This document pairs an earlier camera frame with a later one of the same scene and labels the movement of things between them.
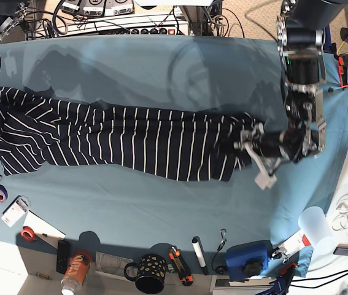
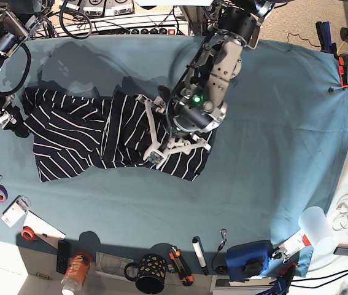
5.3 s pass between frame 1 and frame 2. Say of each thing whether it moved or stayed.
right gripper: moved
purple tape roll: stayed
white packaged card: stayed
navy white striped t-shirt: moved
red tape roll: stayed
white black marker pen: stayed
